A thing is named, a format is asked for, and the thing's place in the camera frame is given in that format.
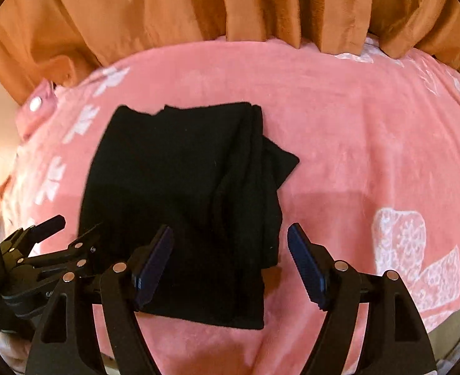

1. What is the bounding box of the black garment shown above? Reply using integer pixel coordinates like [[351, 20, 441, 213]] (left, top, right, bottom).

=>
[[79, 102, 299, 330]]

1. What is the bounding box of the pink hot water bag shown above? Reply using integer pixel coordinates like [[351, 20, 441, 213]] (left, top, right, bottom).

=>
[[15, 80, 58, 141]]

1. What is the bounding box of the pink fleece blanket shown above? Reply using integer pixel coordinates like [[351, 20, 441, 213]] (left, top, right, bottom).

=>
[[0, 35, 460, 375]]

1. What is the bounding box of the orange curtain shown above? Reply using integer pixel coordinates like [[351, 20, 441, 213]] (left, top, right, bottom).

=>
[[0, 0, 460, 103]]

